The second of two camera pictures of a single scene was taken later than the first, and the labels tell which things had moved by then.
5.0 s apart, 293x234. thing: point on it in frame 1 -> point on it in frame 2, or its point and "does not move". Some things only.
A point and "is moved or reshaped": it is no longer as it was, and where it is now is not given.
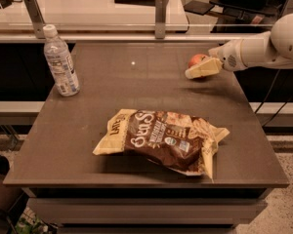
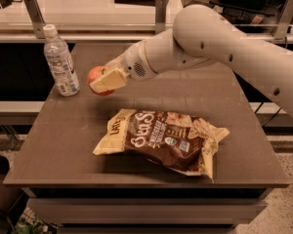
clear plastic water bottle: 60,63 does not move
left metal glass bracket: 35,14 does not move
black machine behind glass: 244,8 does not move
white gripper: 229,57 -> 133,61
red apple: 197,59 is moved or reshaped
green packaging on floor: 29,223 does not move
